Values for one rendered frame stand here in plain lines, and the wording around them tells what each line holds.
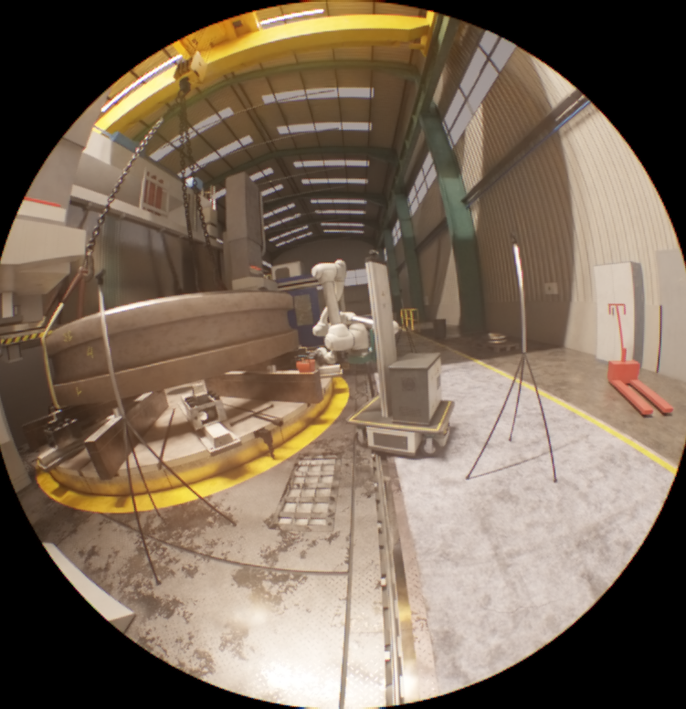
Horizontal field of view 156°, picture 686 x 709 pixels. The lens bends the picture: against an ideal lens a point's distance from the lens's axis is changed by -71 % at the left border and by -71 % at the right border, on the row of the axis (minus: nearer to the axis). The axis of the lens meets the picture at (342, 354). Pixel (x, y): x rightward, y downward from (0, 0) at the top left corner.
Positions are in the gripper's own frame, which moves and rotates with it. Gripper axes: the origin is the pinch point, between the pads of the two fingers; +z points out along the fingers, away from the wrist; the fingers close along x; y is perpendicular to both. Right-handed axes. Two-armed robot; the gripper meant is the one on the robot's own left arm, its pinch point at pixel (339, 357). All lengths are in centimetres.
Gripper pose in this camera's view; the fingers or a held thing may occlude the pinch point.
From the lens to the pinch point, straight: 248.0
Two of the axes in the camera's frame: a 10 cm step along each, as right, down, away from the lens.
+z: 1.2, 9.8, 1.7
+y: -8.4, 0.1, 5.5
